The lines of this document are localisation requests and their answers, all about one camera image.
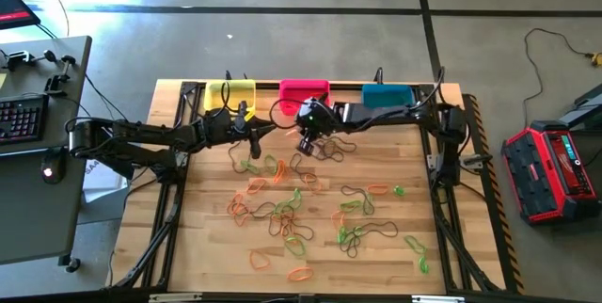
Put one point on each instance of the black backlit keyboard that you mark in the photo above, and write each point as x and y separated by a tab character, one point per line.
21	119

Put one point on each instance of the silver metal bracket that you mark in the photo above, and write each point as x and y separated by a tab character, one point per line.
437	299
174	298

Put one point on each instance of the yellow black hazard strip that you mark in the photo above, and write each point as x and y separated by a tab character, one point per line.
503	228

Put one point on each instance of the black monitor with red stripe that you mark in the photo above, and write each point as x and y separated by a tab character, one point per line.
11	6

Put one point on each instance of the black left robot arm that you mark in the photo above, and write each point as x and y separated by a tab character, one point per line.
141	129

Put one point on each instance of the black desk clamp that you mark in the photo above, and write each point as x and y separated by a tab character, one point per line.
19	57
58	79

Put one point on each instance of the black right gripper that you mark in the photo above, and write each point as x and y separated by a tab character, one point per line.
310	136

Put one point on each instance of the black desk caster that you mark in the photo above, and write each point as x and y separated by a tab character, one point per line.
73	265

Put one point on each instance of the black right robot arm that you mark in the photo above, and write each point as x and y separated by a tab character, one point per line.
376	114

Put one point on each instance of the yellow plastic basket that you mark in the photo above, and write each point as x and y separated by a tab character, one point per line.
214	92

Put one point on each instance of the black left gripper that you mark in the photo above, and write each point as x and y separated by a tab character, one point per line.
237	126

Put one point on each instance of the grey equipment case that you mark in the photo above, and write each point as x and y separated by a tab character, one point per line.
585	110

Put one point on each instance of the black computer mouse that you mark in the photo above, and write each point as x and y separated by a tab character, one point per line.
52	166

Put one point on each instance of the black aluminium table frame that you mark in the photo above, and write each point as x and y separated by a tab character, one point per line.
345	86

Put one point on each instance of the blue plastic basket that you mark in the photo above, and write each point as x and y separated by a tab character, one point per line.
385	93

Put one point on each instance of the pink plastic basket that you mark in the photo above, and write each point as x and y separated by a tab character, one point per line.
294	91

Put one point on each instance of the grey side desk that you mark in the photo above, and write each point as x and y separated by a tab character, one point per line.
28	209

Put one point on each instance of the red and black power station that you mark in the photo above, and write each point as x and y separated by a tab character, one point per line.
541	176

